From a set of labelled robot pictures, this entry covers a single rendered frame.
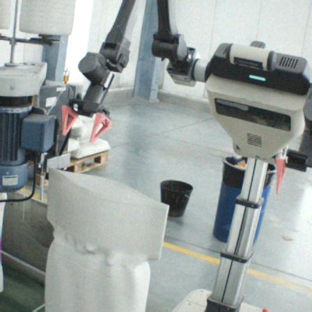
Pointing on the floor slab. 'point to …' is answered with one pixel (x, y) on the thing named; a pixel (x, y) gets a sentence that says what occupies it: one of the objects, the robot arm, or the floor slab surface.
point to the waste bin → (230, 191)
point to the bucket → (175, 196)
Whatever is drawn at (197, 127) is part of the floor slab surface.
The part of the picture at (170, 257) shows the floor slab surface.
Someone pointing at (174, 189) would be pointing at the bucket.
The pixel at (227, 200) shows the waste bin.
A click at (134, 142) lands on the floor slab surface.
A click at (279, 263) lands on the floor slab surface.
